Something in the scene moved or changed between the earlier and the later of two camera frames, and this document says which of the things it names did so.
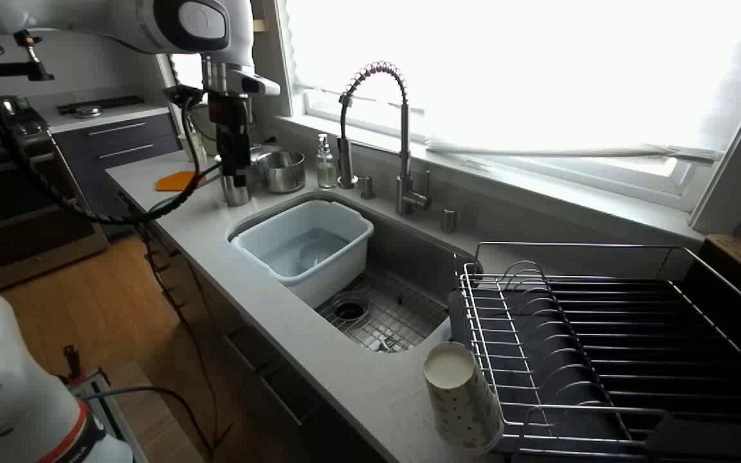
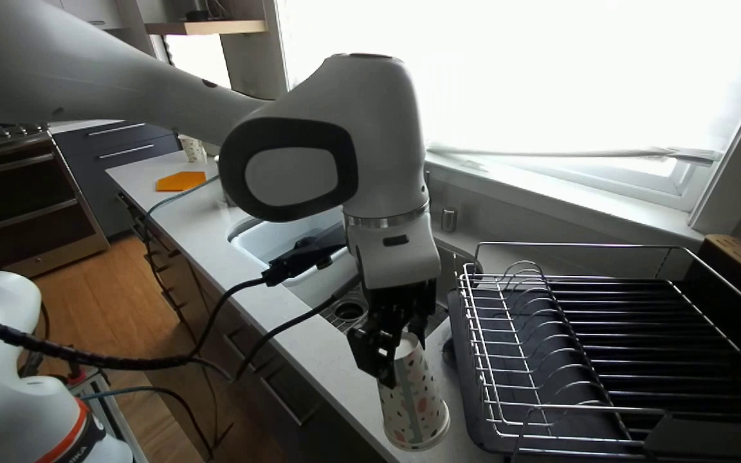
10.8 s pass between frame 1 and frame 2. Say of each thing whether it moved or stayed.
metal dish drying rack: stayed
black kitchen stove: stayed
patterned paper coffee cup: moved
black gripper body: moved
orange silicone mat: stayed
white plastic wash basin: stayed
